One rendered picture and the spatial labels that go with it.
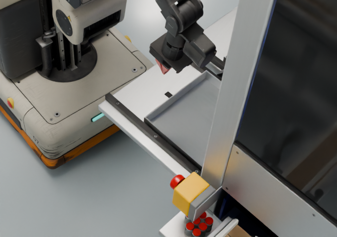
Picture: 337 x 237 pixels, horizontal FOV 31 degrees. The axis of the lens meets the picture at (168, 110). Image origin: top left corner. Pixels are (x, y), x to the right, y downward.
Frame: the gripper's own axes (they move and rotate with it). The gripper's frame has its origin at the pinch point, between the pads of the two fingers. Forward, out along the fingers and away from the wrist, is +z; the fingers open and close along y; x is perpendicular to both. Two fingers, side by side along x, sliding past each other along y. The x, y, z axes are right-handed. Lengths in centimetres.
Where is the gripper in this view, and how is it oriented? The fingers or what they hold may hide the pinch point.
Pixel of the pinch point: (165, 71)
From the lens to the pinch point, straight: 157.5
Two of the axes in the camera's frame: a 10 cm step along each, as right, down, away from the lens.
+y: 7.0, 6.8, -2.2
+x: 6.8, -5.6, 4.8
